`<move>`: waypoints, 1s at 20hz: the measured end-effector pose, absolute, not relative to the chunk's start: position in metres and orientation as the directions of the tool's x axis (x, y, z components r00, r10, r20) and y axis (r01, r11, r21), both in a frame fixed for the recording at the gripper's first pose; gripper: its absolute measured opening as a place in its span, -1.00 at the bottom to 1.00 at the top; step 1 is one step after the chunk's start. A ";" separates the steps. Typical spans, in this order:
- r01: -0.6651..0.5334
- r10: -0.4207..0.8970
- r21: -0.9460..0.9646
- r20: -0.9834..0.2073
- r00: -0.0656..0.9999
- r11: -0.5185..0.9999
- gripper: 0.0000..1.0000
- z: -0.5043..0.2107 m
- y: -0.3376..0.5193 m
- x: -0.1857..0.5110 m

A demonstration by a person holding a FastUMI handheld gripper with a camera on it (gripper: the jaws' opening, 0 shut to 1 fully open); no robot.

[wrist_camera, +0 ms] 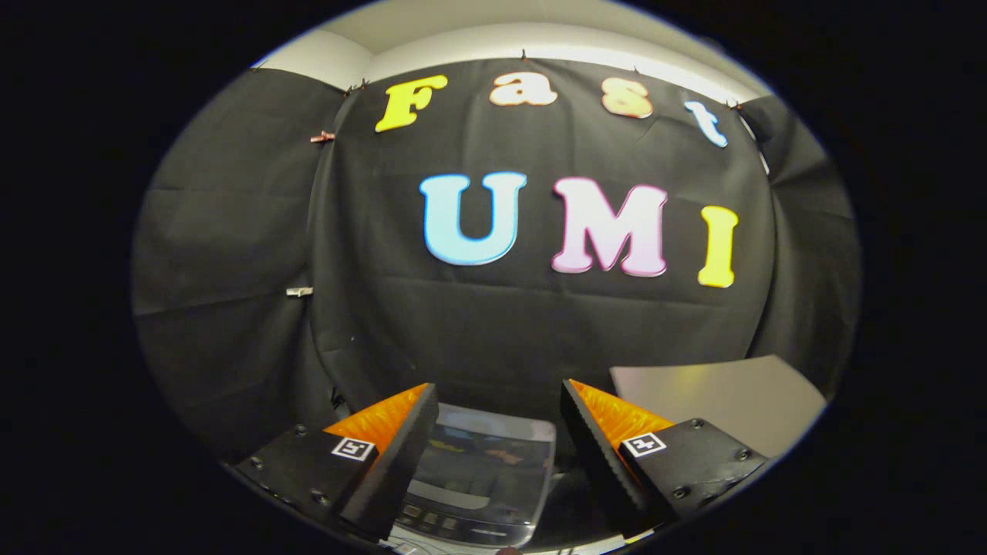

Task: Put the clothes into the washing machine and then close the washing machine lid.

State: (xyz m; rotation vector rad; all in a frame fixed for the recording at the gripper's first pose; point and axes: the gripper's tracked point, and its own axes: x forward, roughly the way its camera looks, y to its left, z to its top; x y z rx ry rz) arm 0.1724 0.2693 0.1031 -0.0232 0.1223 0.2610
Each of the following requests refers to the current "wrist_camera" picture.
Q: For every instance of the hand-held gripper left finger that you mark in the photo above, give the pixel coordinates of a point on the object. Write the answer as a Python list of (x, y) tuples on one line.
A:
[(401, 455)]

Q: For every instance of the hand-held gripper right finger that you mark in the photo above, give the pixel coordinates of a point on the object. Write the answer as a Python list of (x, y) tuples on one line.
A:
[(597, 455)]

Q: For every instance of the dark transparent washing machine lid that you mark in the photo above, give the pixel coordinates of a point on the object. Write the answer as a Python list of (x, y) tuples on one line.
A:
[(486, 470)]

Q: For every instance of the beige cabinet with dark top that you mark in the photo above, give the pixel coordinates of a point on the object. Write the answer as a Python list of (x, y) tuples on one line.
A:
[(732, 401)]

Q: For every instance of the small silver clip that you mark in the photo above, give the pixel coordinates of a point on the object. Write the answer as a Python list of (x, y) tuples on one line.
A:
[(299, 291)]

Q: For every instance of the small red clip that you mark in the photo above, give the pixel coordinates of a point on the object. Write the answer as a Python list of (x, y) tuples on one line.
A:
[(322, 137)]

